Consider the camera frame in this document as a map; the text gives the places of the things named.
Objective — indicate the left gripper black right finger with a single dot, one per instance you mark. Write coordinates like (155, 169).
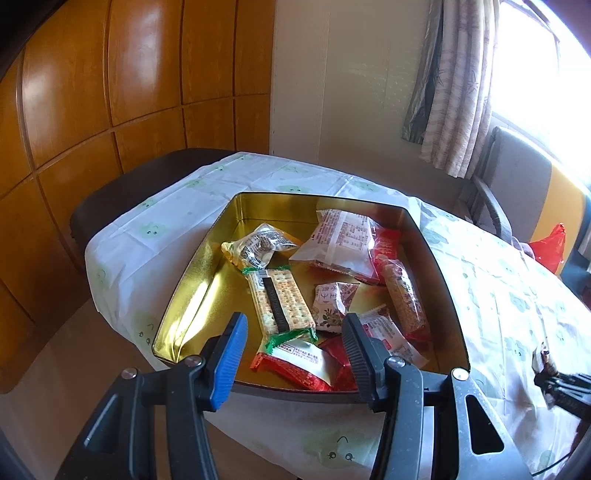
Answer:
(375, 369)

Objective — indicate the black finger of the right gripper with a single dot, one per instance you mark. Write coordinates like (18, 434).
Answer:
(564, 389)

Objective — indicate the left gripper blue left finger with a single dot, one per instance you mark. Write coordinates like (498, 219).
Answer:
(222, 359)

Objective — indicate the small white sachet packet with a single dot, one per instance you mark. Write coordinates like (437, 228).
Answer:
(378, 324)

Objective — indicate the small dark red candy wrapper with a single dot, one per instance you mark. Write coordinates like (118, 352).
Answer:
(342, 379)

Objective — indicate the red white wafer packet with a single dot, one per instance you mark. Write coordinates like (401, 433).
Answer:
(301, 364)

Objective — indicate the red-ended cracker stick packet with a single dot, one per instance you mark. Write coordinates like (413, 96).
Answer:
(407, 304)

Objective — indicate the floral white red snack packet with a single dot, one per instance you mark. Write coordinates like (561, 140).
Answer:
(331, 304)

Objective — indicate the green-ended cracker packet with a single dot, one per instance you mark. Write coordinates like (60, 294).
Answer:
(280, 307)

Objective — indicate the yellow clear snack packet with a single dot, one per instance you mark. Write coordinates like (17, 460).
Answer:
(255, 250)

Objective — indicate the large clear bread packet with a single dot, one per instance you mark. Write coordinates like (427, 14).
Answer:
(342, 242)

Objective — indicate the brown chocolate cake packet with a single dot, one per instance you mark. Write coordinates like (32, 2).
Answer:
(545, 359)

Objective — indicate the white patterned tablecloth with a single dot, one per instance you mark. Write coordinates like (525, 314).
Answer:
(140, 231)

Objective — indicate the red plastic bag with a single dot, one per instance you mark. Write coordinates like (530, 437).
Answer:
(549, 251)

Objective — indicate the grey yellow armchair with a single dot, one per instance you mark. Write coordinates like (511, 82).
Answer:
(518, 193)

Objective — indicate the striped beige curtain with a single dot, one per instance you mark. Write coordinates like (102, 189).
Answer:
(450, 110)

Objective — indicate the wooden wall panelling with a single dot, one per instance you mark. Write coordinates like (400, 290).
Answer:
(100, 88)

